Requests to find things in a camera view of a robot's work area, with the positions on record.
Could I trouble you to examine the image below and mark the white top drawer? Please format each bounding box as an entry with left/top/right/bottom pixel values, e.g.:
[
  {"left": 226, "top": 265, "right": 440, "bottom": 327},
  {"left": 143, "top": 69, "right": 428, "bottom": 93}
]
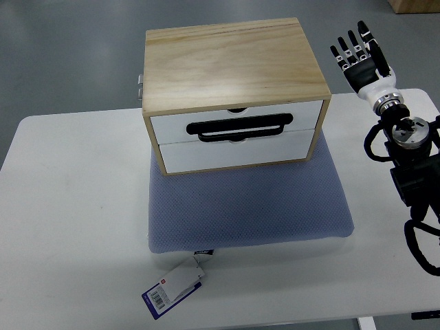
[{"left": 151, "top": 100, "right": 322, "bottom": 144}]

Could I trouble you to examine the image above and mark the white bottom drawer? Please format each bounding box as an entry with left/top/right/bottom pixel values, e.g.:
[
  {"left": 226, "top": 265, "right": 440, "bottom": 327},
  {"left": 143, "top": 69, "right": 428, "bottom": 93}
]
[{"left": 160, "top": 130, "right": 314, "bottom": 173}]

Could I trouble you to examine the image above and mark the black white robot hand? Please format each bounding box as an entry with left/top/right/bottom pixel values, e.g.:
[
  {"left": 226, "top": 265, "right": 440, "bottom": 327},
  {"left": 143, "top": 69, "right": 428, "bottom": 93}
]
[{"left": 330, "top": 21, "right": 404, "bottom": 116}]

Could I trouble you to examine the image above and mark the black bar under table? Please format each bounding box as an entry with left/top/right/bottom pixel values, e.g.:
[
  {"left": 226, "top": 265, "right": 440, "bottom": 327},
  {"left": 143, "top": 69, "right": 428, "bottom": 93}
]
[{"left": 411, "top": 310, "right": 440, "bottom": 320}]

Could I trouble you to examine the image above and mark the cardboard box corner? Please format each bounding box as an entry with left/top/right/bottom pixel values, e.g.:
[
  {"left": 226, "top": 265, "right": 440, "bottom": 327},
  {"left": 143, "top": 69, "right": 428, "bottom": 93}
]
[{"left": 388, "top": 0, "right": 440, "bottom": 14}]

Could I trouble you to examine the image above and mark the metal table bracket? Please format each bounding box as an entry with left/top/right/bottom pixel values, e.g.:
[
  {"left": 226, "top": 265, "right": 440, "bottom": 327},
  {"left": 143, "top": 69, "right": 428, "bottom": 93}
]
[{"left": 137, "top": 74, "right": 144, "bottom": 100}]

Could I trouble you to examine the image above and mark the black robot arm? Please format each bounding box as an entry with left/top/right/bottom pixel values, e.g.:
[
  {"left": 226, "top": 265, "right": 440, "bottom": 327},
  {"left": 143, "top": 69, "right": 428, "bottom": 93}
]
[{"left": 364, "top": 100, "right": 439, "bottom": 276}]

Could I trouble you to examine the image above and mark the white table leg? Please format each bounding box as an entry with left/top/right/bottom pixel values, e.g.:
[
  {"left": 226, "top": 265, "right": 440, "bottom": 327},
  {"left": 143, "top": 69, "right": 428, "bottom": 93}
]
[{"left": 357, "top": 316, "right": 377, "bottom": 330}]

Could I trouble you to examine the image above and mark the wooden drawer cabinet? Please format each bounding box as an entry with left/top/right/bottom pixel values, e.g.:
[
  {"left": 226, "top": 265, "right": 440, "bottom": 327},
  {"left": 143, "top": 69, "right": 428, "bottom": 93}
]
[{"left": 142, "top": 18, "right": 331, "bottom": 175}]

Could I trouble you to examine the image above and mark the white blue paper tag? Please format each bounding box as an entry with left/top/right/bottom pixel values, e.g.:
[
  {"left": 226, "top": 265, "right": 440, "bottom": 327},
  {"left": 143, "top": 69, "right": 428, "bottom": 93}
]
[{"left": 142, "top": 256, "right": 205, "bottom": 320}]

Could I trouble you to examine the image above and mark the blue mesh cushion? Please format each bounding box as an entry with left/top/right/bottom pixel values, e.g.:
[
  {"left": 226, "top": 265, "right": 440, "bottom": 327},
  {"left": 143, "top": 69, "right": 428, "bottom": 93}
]
[{"left": 148, "top": 136, "right": 354, "bottom": 254}]

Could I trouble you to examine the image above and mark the white drawer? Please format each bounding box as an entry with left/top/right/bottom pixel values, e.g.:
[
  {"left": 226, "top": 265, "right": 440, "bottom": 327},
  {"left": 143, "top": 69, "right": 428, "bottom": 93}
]
[
  {"left": 160, "top": 130, "right": 314, "bottom": 173},
  {"left": 151, "top": 100, "right": 322, "bottom": 144}
]

